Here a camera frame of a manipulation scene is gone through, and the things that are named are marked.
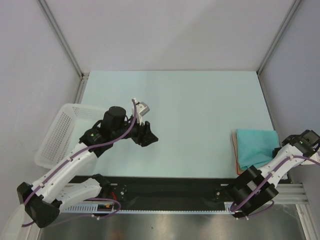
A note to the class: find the aluminium corner post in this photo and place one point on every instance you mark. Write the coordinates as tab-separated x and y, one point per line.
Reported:
57	31
279	34

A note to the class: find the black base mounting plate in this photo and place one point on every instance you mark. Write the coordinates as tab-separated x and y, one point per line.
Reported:
170	194

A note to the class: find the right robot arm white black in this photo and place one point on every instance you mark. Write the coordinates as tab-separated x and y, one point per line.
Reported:
257	186

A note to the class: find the right aluminium corner post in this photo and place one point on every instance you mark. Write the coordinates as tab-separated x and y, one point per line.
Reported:
279	34

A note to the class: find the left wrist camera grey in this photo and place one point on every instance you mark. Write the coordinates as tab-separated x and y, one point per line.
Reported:
139	110

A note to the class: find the folded beige t shirt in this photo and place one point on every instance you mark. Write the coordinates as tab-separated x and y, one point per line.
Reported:
235	144

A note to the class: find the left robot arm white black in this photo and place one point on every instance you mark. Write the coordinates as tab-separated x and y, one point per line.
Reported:
45	198

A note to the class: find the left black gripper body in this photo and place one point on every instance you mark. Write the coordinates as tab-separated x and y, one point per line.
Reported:
136	134

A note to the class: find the left aluminium corner post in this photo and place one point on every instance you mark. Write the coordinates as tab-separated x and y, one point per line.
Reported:
57	31

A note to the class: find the teal green t shirt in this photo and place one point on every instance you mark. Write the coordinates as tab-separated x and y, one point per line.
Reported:
255	147

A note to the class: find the white slotted cable duct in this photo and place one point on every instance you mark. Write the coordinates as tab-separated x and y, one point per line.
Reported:
92	208

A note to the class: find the white plastic laundry basket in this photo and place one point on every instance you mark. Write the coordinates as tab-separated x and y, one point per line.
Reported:
69	125

